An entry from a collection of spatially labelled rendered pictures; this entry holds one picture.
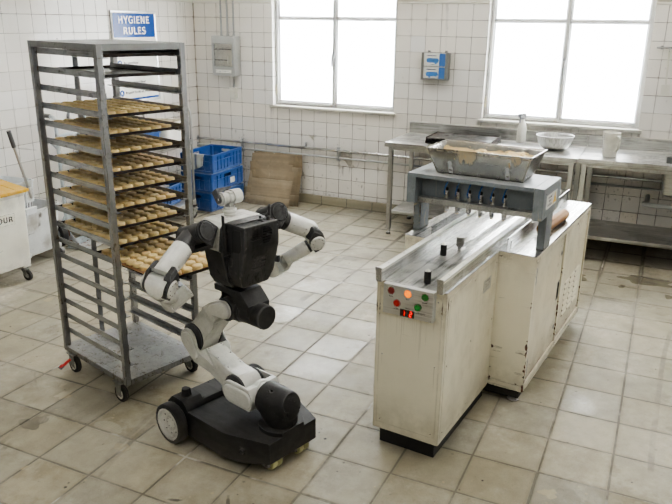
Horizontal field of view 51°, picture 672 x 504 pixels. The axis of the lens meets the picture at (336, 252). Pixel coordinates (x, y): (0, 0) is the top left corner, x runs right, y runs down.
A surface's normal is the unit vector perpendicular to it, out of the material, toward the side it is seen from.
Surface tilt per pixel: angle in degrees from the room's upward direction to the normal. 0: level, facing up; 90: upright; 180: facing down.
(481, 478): 0
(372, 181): 90
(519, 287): 90
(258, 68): 90
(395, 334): 90
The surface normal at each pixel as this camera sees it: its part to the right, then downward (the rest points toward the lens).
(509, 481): 0.01, -0.95
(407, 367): -0.51, 0.26
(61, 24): 0.91, 0.15
